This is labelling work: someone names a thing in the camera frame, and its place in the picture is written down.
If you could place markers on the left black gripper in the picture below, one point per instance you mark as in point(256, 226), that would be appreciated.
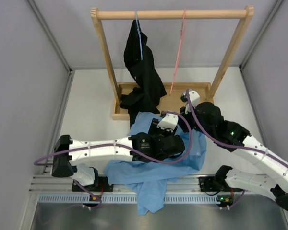
point(154, 129)

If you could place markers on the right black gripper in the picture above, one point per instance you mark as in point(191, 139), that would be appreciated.
point(183, 124)

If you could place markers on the light blue shirt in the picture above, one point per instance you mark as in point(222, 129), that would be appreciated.
point(149, 180)

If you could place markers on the pink wire hanger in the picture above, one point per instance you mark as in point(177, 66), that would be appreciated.
point(182, 34)

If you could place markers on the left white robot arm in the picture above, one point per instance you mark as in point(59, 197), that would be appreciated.
point(81, 161)

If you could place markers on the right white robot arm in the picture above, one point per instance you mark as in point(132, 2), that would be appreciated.
point(238, 140)

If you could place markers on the black shirt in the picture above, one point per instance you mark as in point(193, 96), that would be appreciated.
point(150, 88)

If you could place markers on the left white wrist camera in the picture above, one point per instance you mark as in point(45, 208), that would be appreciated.
point(168, 122)

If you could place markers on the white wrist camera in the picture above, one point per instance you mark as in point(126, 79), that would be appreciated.
point(194, 99)
point(168, 122)

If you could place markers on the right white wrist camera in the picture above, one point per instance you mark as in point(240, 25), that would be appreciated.
point(194, 99)

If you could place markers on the slotted cable duct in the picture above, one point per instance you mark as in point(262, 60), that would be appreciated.
point(130, 199)

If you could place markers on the blue wire hanger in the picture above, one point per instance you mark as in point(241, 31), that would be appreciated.
point(139, 34)

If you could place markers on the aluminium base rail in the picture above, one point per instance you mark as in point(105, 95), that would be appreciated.
point(194, 183)

